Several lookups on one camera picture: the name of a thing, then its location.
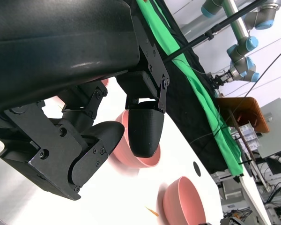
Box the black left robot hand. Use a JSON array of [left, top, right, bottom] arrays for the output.
[[0, 0, 171, 202]]

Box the pink plastic bowl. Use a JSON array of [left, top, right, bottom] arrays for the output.
[[163, 176, 207, 225], [107, 109, 161, 169]]

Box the green cloth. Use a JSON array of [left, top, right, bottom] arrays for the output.
[[135, 0, 244, 177]]

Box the black backdrop cloth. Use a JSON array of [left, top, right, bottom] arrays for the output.
[[152, 0, 231, 174]]

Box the black tripod pole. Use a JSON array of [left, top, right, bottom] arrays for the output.
[[163, 0, 268, 63]]

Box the black background robot gripper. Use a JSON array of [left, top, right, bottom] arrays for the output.
[[207, 70, 234, 91]]

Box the small orange scrap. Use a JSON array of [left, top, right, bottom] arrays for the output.
[[144, 206, 160, 217]]

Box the orange box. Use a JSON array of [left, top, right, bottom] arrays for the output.
[[216, 97, 270, 134]]

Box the clear plastic parts box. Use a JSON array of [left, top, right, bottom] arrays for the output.
[[238, 123, 260, 150]]

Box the grey metal cabinet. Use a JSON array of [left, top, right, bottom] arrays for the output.
[[257, 97, 281, 159]]

